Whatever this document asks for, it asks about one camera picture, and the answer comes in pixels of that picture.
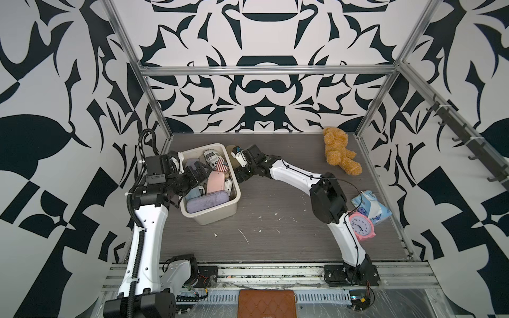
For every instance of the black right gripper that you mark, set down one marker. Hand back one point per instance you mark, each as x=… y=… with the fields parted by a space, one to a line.
x=242 y=173

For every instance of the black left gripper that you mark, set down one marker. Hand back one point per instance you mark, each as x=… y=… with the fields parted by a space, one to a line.
x=193 y=182

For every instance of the light blue case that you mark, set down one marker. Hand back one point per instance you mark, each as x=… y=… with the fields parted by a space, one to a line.
x=194 y=193

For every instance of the purple case horizontal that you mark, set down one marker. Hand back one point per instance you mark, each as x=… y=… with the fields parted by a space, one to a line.
x=191 y=162

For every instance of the purple case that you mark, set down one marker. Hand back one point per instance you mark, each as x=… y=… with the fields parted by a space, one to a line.
x=207 y=201

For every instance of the newspaper print case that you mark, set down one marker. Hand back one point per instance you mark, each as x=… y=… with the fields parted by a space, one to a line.
x=215 y=160

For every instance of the pink case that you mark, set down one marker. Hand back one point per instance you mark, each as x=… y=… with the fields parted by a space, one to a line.
x=215 y=182

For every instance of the cream plastic storage box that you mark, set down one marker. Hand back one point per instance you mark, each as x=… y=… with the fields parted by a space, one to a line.
x=219 y=212

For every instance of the tan fabric case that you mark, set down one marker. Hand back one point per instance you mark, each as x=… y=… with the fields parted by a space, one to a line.
x=230 y=151

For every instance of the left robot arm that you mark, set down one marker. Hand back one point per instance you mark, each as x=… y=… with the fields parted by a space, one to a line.
x=144 y=292

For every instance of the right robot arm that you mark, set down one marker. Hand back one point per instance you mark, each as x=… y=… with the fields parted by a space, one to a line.
x=329 y=205

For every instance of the tan teddy bear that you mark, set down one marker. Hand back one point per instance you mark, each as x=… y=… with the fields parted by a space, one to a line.
x=337 y=154

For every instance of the blue tissue pack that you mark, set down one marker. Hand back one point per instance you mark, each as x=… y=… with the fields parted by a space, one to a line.
x=368 y=204

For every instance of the pink alarm clock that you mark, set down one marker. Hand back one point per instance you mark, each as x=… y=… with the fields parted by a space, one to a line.
x=363 y=227

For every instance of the brown quilted wallet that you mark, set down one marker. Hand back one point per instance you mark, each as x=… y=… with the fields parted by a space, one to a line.
x=266 y=304

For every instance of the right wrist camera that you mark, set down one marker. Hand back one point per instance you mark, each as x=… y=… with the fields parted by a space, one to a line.
x=237 y=153

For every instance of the grey wall hook rail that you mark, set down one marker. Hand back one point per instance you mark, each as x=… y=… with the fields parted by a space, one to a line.
x=465 y=135

